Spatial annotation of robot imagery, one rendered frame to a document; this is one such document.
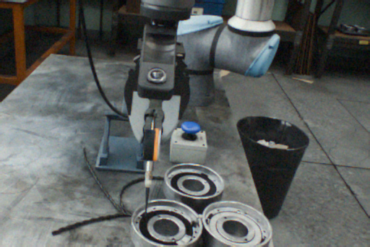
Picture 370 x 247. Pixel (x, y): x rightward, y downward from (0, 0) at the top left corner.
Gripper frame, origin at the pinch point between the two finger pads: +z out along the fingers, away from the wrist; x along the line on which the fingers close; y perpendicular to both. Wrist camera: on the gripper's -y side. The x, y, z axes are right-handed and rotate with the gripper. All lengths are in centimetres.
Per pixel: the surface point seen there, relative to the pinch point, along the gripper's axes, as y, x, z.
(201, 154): 14.4, -11.1, 10.7
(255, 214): -4.0, -17.7, 9.9
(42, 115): 30.4, 25.2, 13.3
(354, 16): 385, -227, 37
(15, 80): 184, 84, 68
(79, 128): 25.5, 15.6, 13.3
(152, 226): -8.3, -1.1, 10.3
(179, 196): -1.2, -5.6, 9.8
